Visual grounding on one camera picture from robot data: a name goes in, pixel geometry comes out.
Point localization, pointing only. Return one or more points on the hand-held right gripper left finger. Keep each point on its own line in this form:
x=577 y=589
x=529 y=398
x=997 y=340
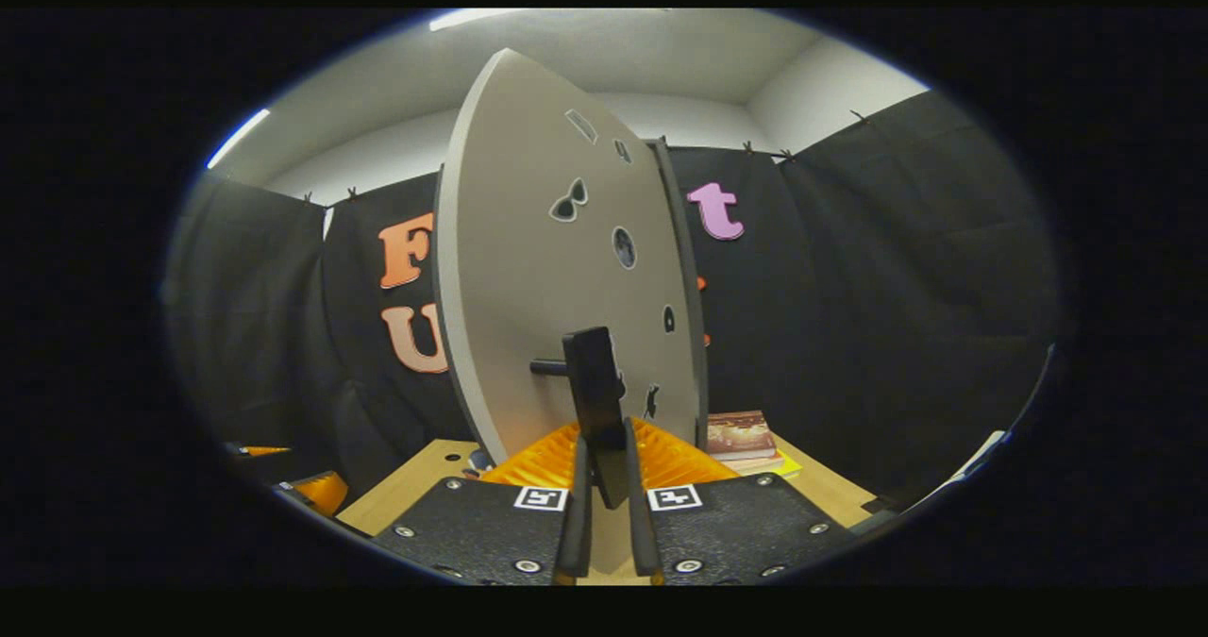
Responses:
x=574 y=533

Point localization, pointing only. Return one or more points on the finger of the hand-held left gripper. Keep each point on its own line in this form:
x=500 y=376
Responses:
x=262 y=450
x=321 y=493

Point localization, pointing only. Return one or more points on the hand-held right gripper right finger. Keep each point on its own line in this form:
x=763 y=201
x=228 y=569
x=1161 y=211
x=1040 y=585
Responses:
x=642 y=533

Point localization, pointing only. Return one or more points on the grey cabinet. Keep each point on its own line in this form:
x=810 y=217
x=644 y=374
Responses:
x=703 y=382

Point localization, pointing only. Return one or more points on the beige cabinet door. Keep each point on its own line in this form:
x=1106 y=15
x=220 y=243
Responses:
x=528 y=288

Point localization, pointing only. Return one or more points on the penguin plush toy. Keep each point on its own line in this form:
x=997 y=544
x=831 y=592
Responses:
x=479 y=460

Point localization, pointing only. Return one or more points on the brown book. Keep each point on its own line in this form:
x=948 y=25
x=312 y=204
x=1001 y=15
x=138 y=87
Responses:
x=741 y=432

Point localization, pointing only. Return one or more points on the yellow book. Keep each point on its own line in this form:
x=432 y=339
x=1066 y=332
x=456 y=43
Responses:
x=788 y=468

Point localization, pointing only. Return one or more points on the ceiling light strip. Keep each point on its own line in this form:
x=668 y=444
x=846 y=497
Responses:
x=236 y=137

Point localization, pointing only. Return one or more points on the black backdrop cloth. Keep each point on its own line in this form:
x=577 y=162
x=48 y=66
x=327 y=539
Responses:
x=897 y=316

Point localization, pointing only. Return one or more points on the white sheet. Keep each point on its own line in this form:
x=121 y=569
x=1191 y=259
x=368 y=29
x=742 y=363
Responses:
x=977 y=462

